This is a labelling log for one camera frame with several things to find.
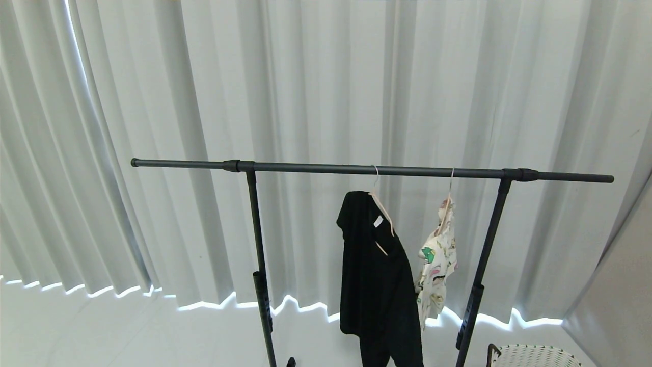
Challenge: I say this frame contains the cream printed garment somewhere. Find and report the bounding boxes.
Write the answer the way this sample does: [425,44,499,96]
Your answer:
[415,198,458,329]

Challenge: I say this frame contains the black T-shirt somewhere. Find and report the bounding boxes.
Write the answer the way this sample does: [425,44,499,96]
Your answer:
[336,191,424,367]

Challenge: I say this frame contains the black clothes rack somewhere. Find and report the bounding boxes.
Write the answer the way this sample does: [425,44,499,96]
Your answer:
[130,158,615,367]

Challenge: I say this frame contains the white curtain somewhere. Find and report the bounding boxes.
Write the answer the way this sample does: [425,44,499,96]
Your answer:
[0,0,652,332]

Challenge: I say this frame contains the pink clothes hanger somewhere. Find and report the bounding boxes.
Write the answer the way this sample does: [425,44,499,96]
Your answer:
[441,168,455,235]
[368,165,395,255]

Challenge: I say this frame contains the white laundry basket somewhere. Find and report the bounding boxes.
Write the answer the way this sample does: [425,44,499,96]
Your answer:
[486,343,581,367]

